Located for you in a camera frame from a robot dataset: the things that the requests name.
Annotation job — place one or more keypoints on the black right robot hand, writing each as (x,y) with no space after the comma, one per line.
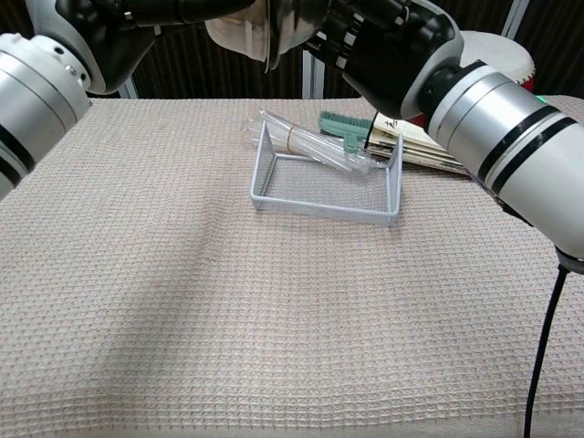
(360,27)

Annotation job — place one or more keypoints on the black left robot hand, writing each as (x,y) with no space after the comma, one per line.
(182,10)

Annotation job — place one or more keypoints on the stainless steel bowl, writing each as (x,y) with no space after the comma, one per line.
(239,32)
(292,27)

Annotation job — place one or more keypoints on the left robot arm silver white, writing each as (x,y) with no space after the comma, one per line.
(32,100)

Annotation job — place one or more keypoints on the right robot arm silver white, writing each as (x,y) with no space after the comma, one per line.
(502,132)

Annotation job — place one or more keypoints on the green plastic brush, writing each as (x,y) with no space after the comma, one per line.
(344,128)

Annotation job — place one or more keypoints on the bundle of clear plastic tubes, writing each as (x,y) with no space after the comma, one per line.
(315,146)

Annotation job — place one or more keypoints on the folded paper fan dark ribs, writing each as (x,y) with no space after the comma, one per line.
(410,146)

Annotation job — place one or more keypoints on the tan rubber band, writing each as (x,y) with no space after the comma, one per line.
(290,139)

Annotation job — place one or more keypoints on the red drum with white skin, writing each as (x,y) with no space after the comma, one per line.
(497,55)

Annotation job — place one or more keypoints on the beige waffle weave tablecloth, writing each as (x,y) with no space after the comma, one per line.
(228,328)

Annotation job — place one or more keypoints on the white aluminium frame post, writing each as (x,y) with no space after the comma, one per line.
(131,89)
(513,18)
(314,77)

